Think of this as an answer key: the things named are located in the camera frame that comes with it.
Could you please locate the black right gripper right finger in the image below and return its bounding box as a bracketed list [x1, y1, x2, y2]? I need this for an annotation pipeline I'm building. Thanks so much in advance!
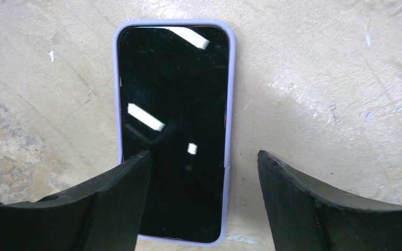
[258, 150, 402, 250]

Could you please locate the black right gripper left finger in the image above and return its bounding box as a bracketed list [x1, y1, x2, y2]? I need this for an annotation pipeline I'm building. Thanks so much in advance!
[0, 151, 152, 250]

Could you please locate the lilac phone case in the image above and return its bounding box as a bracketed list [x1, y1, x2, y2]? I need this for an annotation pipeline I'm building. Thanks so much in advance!
[113, 19, 237, 247]

